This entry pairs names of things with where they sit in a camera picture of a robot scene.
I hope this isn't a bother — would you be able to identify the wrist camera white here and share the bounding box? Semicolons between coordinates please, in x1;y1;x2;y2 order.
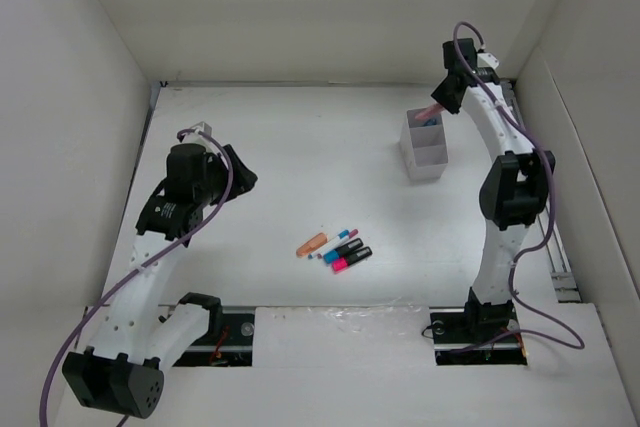
477;50;500;70
188;121;212;138

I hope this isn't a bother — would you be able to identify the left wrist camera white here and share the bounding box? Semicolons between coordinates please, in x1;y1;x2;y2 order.
188;121;212;138

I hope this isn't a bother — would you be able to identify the orange highlighter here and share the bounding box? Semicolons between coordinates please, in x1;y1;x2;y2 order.
296;233;328;257

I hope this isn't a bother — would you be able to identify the white divided container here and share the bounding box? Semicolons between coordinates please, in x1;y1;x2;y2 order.
399;109;448;181

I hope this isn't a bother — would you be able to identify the black marker blue cap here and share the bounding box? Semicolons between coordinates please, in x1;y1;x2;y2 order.
323;238;364;264

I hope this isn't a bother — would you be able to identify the black marker pink cap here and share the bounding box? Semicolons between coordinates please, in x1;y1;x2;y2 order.
331;247;372;273

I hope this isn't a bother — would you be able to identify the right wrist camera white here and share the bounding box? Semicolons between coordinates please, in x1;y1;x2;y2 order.
477;50;500;70

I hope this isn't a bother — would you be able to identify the pink highlighter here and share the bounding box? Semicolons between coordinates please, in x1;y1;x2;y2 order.
414;104;444;122

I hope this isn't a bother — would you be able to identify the front aluminium rail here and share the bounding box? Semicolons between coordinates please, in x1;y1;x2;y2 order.
164;304;529;354

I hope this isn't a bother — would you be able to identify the thin blue capped pen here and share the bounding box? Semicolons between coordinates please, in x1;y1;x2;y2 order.
312;229;350;256

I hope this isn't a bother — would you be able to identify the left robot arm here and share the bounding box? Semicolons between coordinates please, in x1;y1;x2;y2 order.
62;142;257;419

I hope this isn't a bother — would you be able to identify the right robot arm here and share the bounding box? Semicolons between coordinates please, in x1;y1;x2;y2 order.
432;38;555;348

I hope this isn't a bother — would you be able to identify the thin pink capped pen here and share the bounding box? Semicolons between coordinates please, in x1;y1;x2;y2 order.
307;229;359;259

